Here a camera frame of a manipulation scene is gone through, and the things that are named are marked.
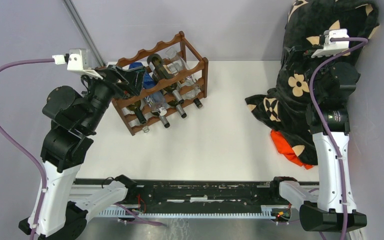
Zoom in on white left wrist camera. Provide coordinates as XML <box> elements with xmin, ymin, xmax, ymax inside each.
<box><xmin>52</xmin><ymin>48</ymin><xmax>104</xmax><ymax>80</ymax></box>

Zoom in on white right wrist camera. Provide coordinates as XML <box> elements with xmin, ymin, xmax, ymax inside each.
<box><xmin>311</xmin><ymin>28</ymin><xmax>350</xmax><ymax>58</ymax></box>

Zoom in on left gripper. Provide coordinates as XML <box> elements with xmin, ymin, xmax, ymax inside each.
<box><xmin>83</xmin><ymin>62</ymin><xmax>148</xmax><ymax>131</ymax></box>

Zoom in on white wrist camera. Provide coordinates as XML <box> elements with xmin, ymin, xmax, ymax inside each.
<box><xmin>311</xmin><ymin>28</ymin><xmax>350</xmax><ymax>58</ymax></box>
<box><xmin>52</xmin><ymin>48</ymin><xmax>104</xmax><ymax>80</ymax></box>

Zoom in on orange cloth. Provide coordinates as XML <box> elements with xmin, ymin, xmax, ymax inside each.
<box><xmin>270</xmin><ymin>129</ymin><xmax>315</xmax><ymax>170</ymax></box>

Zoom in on aluminium corner profile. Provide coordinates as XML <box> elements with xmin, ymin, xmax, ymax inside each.
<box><xmin>62</xmin><ymin>0</ymin><xmax>107</xmax><ymax>67</ymax></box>

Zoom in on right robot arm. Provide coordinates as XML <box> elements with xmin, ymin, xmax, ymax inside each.
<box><xmin>268</xmin><ymin>46</ymin><xmax>367</xmax><ymax>233</ymax></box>

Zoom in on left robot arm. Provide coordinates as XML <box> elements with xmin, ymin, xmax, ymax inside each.
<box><xmin>18</xmin><ymin>65</ymin><xmax>147</xmax><ymax>240</ymax></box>

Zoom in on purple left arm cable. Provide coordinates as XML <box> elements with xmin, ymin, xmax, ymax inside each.
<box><xmin>0</xmin><ymin>58</ymin><xmax>55</xmax><ymax>240</ymax></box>

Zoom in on clear square bottle black cap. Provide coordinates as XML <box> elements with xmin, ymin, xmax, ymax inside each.
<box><xmin>177</xmin><ymin>74</ymin><xmax>203</xmax><ymax>109</ymax></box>

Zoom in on clear round glass bottle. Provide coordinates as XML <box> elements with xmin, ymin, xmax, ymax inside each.
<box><xmin>164</xmin><ymin>46</ymin><xmax>201</xmax><ymax>92</ymax></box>

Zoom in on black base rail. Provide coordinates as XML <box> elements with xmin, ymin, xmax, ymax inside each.
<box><xmin>74</xmin><ymin>178</ymin><xmax>322</xmax><ymax>221</ymax></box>

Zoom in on blue square glass bottle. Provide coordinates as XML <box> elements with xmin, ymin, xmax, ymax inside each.
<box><xmin>128</xmin><ymin>61</ymin><xmax>171</xmax><ymax>129</ymax></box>

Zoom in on brown wooden wine rack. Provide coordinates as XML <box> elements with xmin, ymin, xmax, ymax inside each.
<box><xmin>112</xmin><ymin>31</ymin><xmax>209</xmax><ymax>136</ymax></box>

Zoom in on black floral blanket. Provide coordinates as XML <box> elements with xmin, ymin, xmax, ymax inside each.
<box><xmin>245</xmin><ymin>0</ymin><xmax>379</xmax><ymax>166</ymax></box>

